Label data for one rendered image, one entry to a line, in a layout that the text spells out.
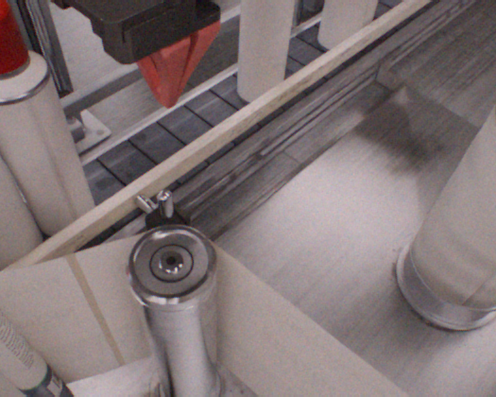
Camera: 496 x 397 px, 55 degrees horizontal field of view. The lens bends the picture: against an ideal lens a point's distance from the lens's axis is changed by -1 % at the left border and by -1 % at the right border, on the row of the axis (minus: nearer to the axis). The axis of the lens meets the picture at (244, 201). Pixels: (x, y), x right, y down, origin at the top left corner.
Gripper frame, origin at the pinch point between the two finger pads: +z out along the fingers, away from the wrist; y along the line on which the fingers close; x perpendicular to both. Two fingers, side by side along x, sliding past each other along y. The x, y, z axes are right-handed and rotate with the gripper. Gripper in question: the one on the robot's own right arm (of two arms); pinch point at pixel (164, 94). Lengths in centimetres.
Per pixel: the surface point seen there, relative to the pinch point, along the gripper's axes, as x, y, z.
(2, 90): 4.2, -8.9, -2.8
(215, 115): 6.6, 11.1, 13.5
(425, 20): 1.1, 45.9, 13.6
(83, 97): 9.5, -1.6, 5.4
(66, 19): 40.2, 12.8, 18.4
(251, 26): 5.5, 14.8, 3.7
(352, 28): 3.5, 30.6, 9.7
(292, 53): 8.3, 25.8, 13.4
